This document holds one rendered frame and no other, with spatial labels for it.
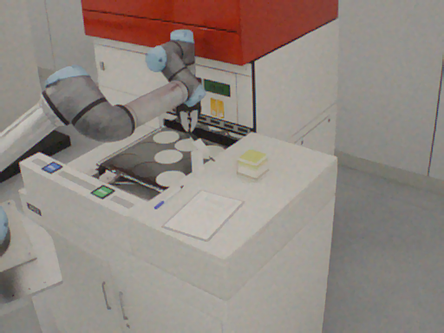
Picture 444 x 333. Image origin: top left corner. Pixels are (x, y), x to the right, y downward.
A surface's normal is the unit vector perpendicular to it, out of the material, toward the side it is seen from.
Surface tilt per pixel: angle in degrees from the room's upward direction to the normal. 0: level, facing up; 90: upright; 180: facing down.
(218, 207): 0
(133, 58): 90
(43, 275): 0
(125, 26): 90
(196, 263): 90
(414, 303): 0
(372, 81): 90
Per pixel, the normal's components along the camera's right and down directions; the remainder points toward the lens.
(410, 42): -0.63, 0.38
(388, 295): -0.07, -0.89
